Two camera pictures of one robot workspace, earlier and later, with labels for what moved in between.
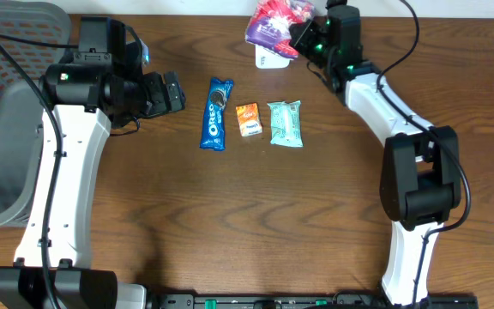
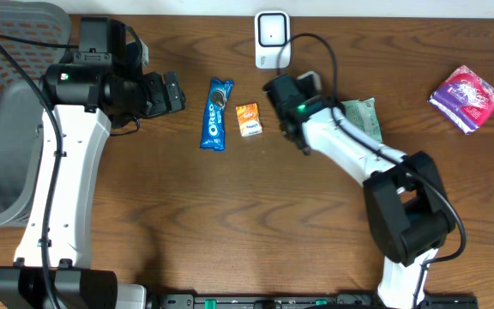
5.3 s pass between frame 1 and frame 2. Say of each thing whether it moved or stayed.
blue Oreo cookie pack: stayed
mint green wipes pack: moved
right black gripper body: moved
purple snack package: moved
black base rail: stayed
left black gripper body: stayed
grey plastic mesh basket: stayed
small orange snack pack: stayed
